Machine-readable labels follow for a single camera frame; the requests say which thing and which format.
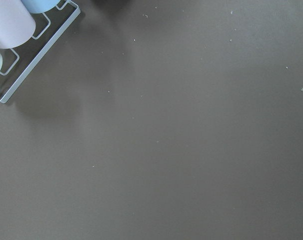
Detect pastel cup rack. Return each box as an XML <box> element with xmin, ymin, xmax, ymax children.
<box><xmin>0</xmin><ymin>0</ymin><xmax>81</xmax><ymax>104</ymax></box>

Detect blue cup on rack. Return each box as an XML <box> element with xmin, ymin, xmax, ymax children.
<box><xmin>21</xmin><ymin>0</ymin><xmax>60</xmax><ymax>14</ymax></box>

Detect pink cup on rack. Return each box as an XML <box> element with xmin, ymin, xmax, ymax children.
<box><xmin>0</xmin><ymin>0</ymin><xmax>36</xmax><ymax>49</ymax></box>

